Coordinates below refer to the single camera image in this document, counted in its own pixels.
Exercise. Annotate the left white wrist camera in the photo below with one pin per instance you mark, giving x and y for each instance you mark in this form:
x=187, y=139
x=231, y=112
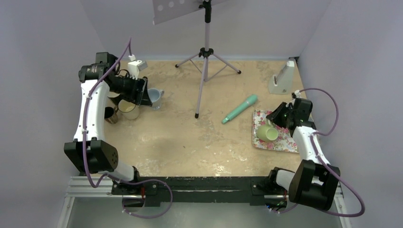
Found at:
x=135, y=66

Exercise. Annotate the floral tray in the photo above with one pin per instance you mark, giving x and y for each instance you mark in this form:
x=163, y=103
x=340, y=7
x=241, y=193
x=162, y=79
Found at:
x=284, y=142

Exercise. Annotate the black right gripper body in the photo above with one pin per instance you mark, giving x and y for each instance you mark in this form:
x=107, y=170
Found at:
x=290, y=114

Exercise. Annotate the light green mug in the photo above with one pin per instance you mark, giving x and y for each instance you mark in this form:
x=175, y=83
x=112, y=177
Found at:
x=267, y=132

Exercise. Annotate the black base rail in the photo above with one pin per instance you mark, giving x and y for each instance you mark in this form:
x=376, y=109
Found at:
x=252, y=190

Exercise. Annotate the dark blue mug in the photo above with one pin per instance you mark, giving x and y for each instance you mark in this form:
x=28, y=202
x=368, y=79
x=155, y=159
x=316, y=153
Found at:
x=115, y=98

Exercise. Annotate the aluminium frame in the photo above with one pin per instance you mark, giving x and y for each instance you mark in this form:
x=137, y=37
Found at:
x=79, y=188

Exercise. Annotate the brown mug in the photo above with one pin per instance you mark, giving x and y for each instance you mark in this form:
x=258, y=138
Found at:
x=110, y=115

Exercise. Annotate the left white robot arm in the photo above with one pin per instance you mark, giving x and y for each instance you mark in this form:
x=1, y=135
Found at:
x=88, y=151

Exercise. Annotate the grey blue mug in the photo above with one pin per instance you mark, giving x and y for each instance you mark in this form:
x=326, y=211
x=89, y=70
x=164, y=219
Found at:
x=155, y=96

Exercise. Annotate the mint green recorder case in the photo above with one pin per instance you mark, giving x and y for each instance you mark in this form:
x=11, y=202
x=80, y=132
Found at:
x=249, y=101

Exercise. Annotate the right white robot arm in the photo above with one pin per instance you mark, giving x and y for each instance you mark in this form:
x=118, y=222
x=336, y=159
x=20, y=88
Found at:
x=313, y=184

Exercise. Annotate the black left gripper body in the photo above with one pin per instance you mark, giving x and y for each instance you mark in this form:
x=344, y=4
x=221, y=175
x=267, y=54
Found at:
x=127, y=87

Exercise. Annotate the cream mug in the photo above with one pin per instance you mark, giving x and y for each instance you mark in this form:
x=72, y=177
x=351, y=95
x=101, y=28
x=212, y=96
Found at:
x=129, y=110

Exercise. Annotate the lilac music stand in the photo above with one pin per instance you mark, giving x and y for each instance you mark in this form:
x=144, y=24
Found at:
x=165, y=10

